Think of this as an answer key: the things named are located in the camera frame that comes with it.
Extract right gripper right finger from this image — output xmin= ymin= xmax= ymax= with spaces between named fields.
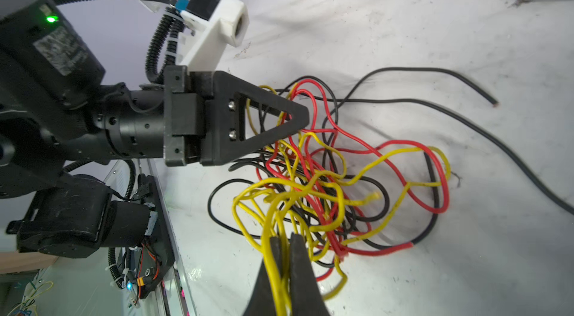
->
xmin=288 ymin=233 xmax=330 ymax=316

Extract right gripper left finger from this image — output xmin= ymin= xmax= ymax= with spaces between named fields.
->
xmin=243 ymin=237 xmax=283 ymax=316

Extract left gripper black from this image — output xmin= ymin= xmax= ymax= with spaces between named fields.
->
xmin=163 ymin=66 xmax=309 ymax=167

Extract cable bundle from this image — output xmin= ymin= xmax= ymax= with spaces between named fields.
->
xmin=207 ymin=66 xmax=574 ymax=316

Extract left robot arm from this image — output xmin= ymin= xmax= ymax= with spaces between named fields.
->
xmin=1 ymin=0 xmax=309 ymax=300

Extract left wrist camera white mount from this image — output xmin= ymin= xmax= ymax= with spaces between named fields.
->
xmin=175 ymin=0 xmax=250 ymax=72

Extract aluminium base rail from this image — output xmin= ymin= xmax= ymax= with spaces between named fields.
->
xmin=105 ymin=160 xmax=196 ymax=315

